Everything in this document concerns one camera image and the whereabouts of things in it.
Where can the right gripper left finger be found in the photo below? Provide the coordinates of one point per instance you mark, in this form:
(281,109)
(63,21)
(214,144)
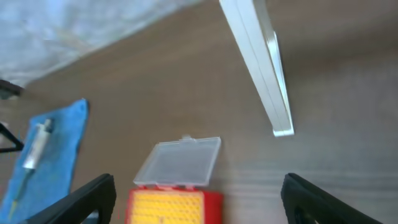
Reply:
(93,199)

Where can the white and blue stand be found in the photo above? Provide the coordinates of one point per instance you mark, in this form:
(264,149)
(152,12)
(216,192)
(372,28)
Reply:
(261,62)

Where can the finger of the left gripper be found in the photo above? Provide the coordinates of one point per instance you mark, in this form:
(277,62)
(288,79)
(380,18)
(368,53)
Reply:
(9,88)
(17,143)

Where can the white pipette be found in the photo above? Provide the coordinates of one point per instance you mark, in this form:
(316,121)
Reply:
(37,146)

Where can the blue cloth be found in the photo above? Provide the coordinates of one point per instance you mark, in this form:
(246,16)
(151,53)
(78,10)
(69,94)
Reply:
(60,155)

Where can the red and yellow tip box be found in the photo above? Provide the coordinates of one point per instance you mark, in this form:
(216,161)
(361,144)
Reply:
(168,205)

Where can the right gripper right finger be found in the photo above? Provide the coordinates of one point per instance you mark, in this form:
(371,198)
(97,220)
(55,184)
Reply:
(311,202)

